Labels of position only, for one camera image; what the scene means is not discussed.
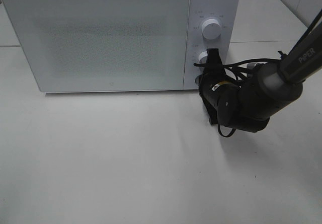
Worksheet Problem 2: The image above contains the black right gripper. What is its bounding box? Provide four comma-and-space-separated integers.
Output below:
198, 48, 239, 126

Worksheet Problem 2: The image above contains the white microwave knob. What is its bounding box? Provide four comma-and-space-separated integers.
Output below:
201, 18, 222, 40
198, 51, 208, 64

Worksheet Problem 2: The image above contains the round door release button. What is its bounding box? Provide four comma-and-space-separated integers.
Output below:
195, 75, 202, 86

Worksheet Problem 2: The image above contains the white microwave door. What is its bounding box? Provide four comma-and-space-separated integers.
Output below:
4, 0, 189, 93

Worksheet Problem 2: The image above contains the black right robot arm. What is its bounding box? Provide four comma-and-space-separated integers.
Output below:
194, 13, 321, 137

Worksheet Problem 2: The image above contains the white microwave oven body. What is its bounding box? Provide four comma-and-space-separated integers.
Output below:
2, 0, 239, 93

